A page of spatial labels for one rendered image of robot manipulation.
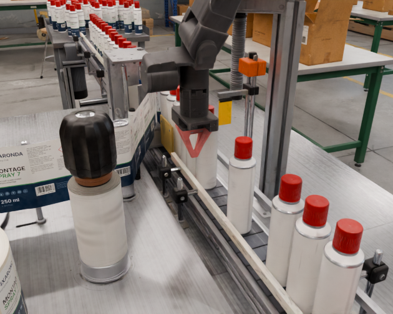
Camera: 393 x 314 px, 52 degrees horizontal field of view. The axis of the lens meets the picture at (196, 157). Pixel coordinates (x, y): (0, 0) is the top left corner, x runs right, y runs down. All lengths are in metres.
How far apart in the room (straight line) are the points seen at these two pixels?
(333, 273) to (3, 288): 0.44
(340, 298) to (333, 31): 2.11
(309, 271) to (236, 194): 0.22
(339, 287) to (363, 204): 0.53
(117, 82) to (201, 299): 0.65
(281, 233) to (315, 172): 0.56
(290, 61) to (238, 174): 0.27
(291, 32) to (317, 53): 1.68
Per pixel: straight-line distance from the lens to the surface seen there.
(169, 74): 0.73
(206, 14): 0.68
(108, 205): 0.65
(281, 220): 0.65
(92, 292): 0.74
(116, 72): 1.12
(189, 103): 0.77
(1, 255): 0.62
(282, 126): 0.91
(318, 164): 1.24
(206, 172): 0.94
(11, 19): 8.34
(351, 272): 0.57
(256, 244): 0.82
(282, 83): 0.86
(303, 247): 0.61
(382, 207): 1.10
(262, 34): 3.03
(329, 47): 2.58
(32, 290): 0.77
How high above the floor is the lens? 1.40
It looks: 28 degrees down
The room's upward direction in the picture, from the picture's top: straight up
